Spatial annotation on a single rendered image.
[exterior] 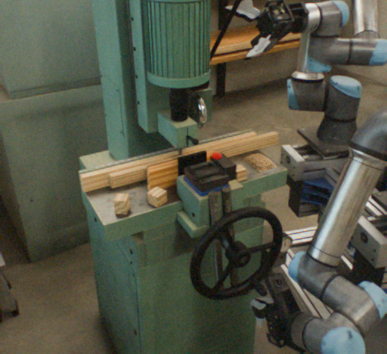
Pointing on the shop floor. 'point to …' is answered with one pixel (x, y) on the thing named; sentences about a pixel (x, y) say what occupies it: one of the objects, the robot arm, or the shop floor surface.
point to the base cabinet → (171, 301)
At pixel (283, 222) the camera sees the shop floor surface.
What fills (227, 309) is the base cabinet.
